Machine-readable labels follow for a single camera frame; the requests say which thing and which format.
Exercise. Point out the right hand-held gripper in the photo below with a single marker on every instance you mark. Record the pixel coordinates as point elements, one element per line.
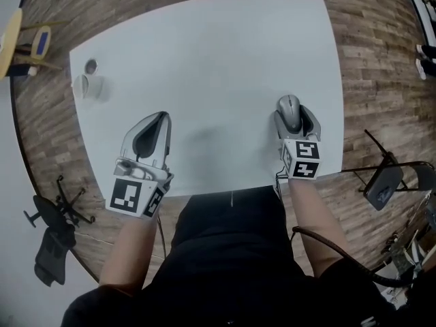
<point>306,158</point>

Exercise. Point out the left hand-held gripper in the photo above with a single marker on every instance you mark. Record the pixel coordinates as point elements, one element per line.
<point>124,196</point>

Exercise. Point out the grey mouse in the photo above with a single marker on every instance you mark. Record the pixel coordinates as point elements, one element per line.
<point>289,111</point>

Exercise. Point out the person's right forearm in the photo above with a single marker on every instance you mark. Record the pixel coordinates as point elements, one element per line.
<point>313,223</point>

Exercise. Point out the person's left forearm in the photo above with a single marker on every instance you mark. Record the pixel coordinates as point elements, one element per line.
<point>126,254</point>

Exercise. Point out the white cup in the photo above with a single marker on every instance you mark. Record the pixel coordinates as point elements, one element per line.
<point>93,85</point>

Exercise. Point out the small round lid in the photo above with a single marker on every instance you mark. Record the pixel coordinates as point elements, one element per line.
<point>91,66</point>

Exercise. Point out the white table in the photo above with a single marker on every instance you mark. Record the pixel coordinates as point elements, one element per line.
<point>211,63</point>

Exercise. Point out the black folding chair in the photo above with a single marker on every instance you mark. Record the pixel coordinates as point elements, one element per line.
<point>383,186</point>

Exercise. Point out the black office chair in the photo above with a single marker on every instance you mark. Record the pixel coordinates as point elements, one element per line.
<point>51,250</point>

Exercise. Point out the person's black clothing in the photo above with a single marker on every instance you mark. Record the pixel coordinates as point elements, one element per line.
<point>225,267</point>

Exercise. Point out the yellow stool blue cushion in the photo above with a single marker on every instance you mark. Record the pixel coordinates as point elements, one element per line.
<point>42,41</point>

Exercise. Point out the camouflage bag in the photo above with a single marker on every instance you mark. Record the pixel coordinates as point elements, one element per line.
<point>402,261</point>

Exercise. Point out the round yellow table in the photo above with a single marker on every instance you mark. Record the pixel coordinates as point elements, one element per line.
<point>10,43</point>

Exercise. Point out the cluttered white rack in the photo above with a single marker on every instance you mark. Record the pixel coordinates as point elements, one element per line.
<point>416,250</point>

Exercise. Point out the black metal railing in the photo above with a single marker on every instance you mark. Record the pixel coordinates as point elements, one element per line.
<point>431,12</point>

